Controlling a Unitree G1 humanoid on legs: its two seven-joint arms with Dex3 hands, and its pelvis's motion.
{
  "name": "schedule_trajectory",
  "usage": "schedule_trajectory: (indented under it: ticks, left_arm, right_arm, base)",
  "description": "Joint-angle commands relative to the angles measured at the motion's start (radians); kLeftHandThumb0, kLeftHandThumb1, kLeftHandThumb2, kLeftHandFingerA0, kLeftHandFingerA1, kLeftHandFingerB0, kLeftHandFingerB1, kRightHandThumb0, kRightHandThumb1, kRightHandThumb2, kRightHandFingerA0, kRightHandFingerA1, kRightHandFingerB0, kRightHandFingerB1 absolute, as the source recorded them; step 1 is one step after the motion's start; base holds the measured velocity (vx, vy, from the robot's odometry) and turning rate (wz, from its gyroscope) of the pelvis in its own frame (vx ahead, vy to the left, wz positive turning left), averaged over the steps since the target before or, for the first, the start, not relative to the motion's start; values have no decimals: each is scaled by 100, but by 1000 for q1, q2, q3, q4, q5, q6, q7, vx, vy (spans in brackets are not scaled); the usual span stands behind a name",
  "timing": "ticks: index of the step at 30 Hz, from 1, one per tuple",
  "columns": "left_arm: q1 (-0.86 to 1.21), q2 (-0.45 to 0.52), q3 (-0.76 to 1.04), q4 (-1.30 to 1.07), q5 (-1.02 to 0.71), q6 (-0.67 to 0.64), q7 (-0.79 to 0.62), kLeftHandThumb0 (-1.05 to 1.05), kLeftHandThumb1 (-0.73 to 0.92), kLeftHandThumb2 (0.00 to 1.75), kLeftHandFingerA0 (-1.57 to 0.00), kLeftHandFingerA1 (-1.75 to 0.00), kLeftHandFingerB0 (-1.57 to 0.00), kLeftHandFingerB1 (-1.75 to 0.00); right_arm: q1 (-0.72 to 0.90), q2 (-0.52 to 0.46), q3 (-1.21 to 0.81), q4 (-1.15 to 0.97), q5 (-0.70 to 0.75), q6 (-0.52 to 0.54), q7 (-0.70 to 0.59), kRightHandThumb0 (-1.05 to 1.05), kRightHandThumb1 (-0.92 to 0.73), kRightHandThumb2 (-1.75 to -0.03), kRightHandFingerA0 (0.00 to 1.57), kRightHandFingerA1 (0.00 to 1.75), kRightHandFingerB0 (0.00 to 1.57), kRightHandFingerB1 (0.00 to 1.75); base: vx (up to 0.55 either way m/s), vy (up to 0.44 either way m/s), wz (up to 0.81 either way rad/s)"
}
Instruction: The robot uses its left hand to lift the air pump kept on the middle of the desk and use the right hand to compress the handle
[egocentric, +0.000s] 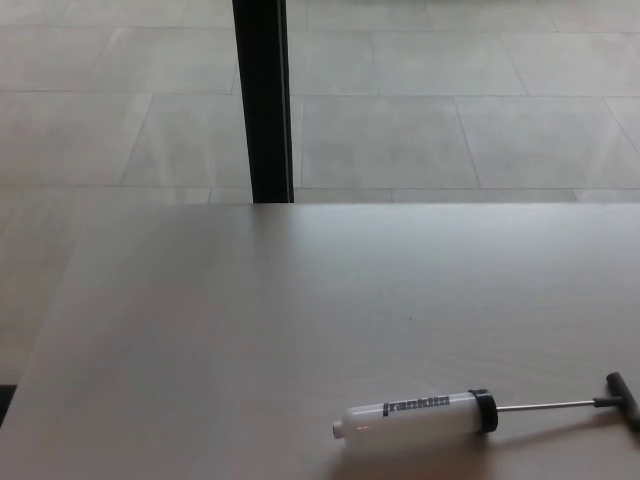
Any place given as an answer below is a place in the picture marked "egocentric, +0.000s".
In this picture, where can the black vertical post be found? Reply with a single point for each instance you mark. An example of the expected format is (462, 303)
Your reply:
(262, 100)

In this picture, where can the white Franklin hand air pump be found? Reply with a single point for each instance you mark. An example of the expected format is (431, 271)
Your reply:
(415, 415)

